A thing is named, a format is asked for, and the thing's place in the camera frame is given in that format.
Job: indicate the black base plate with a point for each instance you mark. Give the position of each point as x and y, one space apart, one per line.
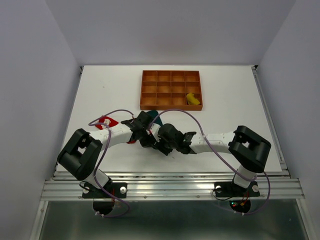
117 189
228 189

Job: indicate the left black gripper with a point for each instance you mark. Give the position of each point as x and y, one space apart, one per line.
147 143

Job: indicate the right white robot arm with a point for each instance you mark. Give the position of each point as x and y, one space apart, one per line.
246 146

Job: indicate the red sock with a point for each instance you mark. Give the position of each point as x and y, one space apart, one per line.
107 123

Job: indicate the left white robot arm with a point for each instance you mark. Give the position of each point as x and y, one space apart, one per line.
85 150

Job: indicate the yellow bear sock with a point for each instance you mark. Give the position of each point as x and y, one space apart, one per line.
192 100

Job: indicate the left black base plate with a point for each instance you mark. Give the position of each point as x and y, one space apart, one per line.
117 189

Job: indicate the teal sock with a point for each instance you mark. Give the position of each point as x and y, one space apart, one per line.
155 118

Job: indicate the orange compartment tray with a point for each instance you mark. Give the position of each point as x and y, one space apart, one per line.
167 89

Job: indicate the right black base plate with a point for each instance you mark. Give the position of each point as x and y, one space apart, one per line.
228 189

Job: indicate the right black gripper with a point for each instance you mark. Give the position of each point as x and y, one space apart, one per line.
159 146

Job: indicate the aluminium mounting rail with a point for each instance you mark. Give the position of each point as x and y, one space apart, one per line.
160 186

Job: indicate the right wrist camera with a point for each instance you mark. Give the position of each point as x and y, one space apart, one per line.
154 129

